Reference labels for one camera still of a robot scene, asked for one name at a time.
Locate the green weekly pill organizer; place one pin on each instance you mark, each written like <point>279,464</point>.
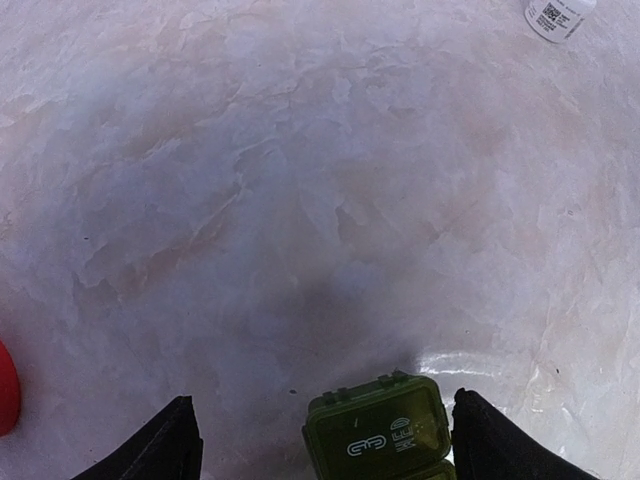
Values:
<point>395,427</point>

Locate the small white pill bottle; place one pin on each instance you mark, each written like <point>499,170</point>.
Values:
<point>557,20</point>

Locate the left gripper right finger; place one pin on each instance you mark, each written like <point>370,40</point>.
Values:
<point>487,445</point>

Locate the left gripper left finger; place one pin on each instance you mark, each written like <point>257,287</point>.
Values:
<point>168,446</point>

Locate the orange bottle cap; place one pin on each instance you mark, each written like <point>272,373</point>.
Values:
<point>10,392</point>

